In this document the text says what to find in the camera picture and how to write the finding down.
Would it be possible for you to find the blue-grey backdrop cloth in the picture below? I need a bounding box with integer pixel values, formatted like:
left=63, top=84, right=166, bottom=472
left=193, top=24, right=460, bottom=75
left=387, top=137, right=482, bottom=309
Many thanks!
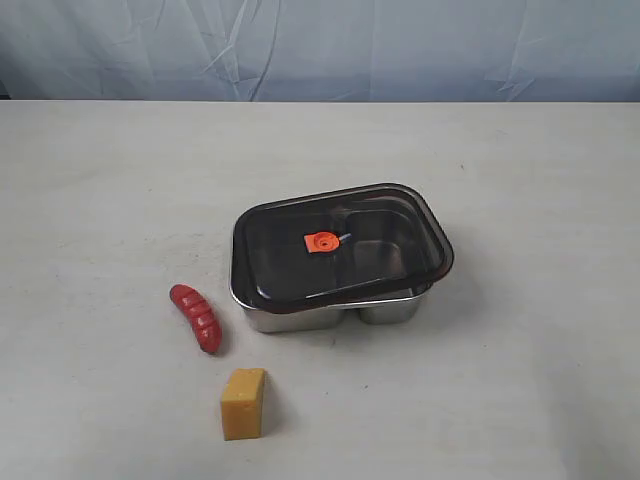
left=1, top=1, right=639, bottom=102

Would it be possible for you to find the red toy sausage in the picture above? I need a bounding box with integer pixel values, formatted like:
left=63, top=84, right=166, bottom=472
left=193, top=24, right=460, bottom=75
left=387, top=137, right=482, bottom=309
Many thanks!
left=169, top=284, right=222, bottom=355

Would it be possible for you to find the yellow toy cheese block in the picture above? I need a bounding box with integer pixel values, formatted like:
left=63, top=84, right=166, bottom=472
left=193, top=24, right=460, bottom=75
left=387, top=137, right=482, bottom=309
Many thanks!
left=220, top=368, right=266, bottom=441

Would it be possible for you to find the dark transparent box lid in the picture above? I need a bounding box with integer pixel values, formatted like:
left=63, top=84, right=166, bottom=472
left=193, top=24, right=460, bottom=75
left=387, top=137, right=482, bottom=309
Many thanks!
left=230, top=183, right=454, bottom=314

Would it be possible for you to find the stainless steel lunch box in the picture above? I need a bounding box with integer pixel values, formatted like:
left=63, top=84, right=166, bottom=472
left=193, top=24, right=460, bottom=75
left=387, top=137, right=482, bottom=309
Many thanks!
left=229, top=269, right=432, bottom=334

